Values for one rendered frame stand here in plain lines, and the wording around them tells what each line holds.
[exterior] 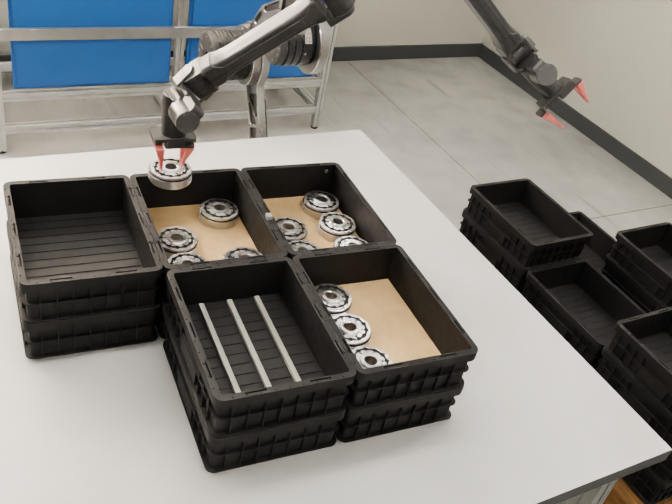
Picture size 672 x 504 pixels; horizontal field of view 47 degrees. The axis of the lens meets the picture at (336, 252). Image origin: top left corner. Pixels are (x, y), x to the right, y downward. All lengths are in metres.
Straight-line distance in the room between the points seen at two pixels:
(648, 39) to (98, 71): 3.09
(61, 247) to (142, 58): 2.03
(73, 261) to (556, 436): 1.22
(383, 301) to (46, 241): 0.84
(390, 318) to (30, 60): 2.37
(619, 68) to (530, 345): 3.19
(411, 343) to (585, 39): 3.74
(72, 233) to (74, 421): 0.51
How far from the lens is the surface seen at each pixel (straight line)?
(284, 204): 2.20
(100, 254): 1.96
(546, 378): 2.10
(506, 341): 2.15
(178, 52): 3.92
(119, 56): 3.85
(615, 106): 5.16
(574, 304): 2.97
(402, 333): 1.85
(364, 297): 1.92
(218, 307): 1.82
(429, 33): 5.74
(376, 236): 2.04
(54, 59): 3.79
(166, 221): 2.07
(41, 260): 1.94
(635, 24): 5.08
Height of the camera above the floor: 2.03
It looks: 36 degrees down
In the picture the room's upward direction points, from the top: 13 degrees clockwise
